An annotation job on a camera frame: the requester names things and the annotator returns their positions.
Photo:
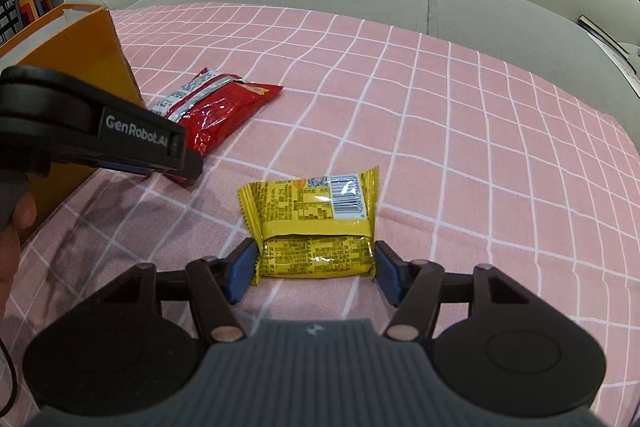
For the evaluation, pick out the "yellow snack packet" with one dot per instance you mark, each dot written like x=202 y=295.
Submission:
x=305 y=212

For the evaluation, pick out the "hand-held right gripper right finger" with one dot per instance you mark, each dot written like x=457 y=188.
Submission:
x=388 y=272

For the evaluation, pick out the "red snack packet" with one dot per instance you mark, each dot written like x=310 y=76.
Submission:
x=225 y=107

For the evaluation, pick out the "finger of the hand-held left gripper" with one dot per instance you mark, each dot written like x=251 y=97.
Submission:
x=191 y=164

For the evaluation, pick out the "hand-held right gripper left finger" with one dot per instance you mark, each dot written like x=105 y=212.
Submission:
x=240 y=272

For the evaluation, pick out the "person's left hand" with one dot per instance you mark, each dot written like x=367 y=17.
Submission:
x=20 y=214

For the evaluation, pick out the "dark book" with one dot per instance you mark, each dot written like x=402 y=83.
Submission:
x=600 y=32

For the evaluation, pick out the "pink checked tablecloth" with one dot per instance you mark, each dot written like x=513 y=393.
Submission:
x=450 y=157

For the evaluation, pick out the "cluttered shelf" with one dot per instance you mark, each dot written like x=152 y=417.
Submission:
x=25 y=7

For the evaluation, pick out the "orange cardboard box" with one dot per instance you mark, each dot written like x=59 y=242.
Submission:
x=95 y=52

